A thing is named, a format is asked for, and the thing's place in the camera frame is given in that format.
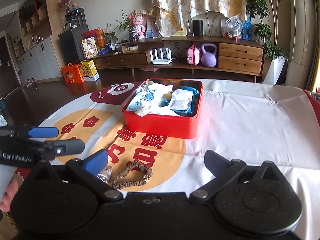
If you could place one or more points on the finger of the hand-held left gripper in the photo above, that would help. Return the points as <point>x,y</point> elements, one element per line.
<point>45,132</point>
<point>72,146</point>

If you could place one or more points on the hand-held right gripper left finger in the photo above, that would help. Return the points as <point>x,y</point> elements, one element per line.
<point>96,160</point>

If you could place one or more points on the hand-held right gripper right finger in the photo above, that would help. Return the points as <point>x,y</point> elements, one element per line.
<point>215,162</point>

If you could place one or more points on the brown scrunchie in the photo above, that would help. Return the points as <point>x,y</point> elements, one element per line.
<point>147,173</point>

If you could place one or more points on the red tin box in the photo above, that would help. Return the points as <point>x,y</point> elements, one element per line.
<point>160,127</point>

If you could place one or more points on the white cotton pad packet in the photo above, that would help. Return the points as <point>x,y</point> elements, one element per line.
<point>180,100</point>

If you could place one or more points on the white mesh cloth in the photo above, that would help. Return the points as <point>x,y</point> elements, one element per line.
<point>162,111</point>

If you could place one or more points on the blue cartoon printed cloth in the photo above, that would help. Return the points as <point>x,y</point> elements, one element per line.
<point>146,98</point>

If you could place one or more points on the white towel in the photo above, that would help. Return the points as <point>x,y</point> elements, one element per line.
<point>160,87</point>

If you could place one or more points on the person's left hand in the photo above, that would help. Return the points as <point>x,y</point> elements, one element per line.
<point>10,192</point>

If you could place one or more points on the small clear plastic bag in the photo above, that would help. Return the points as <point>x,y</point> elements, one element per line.
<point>105,175</point>

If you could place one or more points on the printed red yellow blanket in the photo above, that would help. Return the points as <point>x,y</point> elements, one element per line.
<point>250,130</point>

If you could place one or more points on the orange gift box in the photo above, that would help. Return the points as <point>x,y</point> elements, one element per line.
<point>72,76</point>

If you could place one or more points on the dark door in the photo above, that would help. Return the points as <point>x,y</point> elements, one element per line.
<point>7,67</point>

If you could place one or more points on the yellow carton box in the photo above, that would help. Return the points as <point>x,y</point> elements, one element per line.
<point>88,70</point>

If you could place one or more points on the dark cabinet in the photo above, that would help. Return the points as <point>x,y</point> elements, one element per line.
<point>72,47</point>

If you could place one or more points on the cream snack box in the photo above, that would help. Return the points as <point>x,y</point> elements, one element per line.
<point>88,48</point>

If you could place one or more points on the purple kettlebell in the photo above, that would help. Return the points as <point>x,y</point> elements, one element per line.
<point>208,60</point>

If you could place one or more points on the flat pink item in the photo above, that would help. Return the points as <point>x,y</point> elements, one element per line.
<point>147,68</point>

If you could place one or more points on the small potted plant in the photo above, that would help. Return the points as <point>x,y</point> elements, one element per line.
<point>108,46</point>

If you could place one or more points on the tall tree in white pot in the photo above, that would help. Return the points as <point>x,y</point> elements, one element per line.
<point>275,72</point>

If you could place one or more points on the pink toy case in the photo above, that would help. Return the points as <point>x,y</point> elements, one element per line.
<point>193,56</point>

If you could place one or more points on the wooden TV cabinet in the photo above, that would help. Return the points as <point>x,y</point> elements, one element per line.
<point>240,52</point>

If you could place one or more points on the small white box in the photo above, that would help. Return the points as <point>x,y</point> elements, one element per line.
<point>131,48</point>

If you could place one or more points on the white router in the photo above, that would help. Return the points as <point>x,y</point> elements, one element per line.
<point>161,61</point>

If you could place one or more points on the brown teapot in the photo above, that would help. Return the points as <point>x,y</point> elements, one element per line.
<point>124,42</point>

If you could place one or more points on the black coffee machine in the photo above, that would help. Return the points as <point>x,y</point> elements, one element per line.
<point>75,17</point>

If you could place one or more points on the vase with dried flowers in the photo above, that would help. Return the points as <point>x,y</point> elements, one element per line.
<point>68,10</point>

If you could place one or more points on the potted plant in patterned pot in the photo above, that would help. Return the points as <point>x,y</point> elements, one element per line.
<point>132,36</point>

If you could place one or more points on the black speaker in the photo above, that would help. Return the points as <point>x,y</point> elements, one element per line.
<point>197,27</point>

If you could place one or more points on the blue packet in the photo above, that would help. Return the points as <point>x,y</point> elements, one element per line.
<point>247,30</point>

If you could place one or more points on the pink plush doll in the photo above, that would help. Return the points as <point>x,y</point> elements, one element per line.
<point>138,25</point>

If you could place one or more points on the yellow curtain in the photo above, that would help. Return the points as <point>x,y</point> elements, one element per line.
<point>315,67</point>

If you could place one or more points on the framed picture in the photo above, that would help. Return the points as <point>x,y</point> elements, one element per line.
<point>152,28</point>

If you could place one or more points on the beige standing air conditioner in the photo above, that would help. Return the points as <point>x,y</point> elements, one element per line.
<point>300,30</point>

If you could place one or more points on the floral hanging cloth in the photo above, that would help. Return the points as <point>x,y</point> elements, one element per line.
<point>175,5</point>

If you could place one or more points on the wall storage unit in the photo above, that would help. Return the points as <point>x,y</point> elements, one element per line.
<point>37,60</point>

